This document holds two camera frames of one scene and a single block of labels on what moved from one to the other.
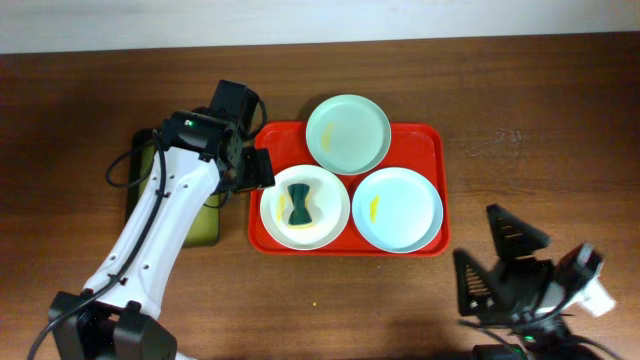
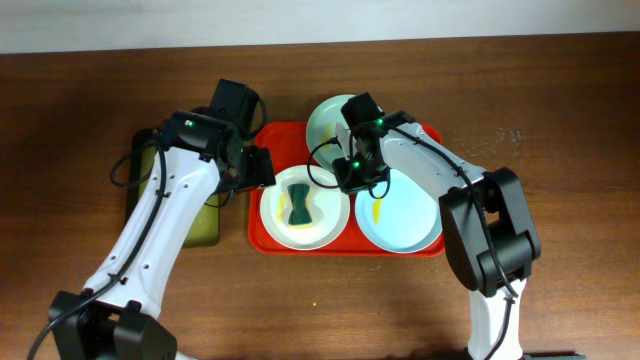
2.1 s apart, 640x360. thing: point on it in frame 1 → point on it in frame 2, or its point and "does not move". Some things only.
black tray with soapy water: [206, 231] does not move
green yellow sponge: [299, 217] does not move
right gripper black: [484, 291] → [348, 185]
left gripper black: [257, 168] does not move
